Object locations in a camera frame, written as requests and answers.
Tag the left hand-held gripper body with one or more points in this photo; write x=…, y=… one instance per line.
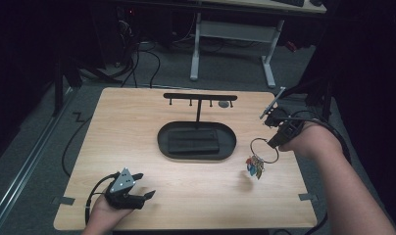
x=121, y=192

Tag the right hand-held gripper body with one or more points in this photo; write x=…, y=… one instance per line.
x=286, y=125

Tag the black wallet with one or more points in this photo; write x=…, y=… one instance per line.
x=193, y=142

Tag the black key rack with tray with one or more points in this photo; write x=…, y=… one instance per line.
x=196, y=125

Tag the person's left hand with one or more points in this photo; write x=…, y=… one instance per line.
x=104, y=212

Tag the person's right hand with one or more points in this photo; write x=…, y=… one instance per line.
x=317, y=142

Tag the black metal stand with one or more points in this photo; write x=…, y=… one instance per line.
x=326, y=98
x=59, y=84

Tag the grey tape strip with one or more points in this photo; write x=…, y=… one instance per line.
x=307, y=197
x=63, y=200

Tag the round grey table grommet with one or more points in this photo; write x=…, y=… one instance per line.
x=223, y=104

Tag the small red object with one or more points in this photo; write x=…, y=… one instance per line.
x=291, y=46

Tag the white desk with metal legs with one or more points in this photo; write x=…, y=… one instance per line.
x=235, y=32

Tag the black keyboard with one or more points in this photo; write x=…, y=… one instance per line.
x=289, y=2

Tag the black computer mouse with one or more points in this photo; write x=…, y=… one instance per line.
x=316, y=2

